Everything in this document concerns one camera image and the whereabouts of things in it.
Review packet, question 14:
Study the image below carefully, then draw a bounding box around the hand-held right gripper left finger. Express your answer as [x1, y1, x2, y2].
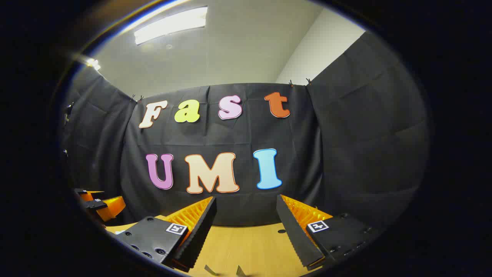
[108, 196, 218, 274]

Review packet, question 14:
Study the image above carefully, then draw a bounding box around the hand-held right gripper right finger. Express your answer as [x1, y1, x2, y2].
[276, 194, 381, 270]

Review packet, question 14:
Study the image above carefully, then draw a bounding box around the black backdrop cloth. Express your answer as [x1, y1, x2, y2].
[61, 31, 431, 231]

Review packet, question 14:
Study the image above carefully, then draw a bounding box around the long ceiling light panel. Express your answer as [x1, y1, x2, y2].
[134, 6, 208, 45]

